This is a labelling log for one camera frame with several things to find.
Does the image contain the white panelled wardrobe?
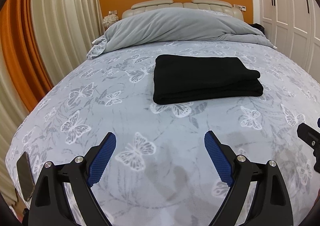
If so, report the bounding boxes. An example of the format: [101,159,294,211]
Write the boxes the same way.
[252,0,320,74]

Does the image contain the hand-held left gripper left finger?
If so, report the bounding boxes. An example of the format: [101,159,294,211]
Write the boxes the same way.
[28,131,117,226]

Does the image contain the black pants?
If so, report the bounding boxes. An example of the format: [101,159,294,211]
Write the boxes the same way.
[152,54,264,105]

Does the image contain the orange curtain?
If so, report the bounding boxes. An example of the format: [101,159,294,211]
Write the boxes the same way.
[0,0,53,113]

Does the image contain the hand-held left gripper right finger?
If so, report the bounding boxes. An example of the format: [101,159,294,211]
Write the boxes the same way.
[204,130,293,226]

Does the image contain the white flower decoration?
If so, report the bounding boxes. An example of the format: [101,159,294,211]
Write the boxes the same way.
[103,14,119,28]

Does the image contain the grey duvet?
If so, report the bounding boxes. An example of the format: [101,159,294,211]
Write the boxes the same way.
[86,8,277,60]

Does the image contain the beige curtain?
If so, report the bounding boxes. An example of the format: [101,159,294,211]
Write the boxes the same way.
[0,66,39,191]
[30,0,105,88]

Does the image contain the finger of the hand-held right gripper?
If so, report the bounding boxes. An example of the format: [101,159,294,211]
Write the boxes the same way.
[297,122,320,164]

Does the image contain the dark cloth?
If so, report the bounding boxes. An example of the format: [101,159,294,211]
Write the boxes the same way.
[250,23,265,34]

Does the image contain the butterfly print bedspread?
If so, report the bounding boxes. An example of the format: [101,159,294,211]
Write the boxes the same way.
[5,41,320,226]

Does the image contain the beige padded headboard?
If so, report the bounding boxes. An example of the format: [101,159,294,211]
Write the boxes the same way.
[122,0,244,21]

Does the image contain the dark smartphone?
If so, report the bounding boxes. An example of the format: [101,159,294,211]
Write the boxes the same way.
[16,152,35,202]

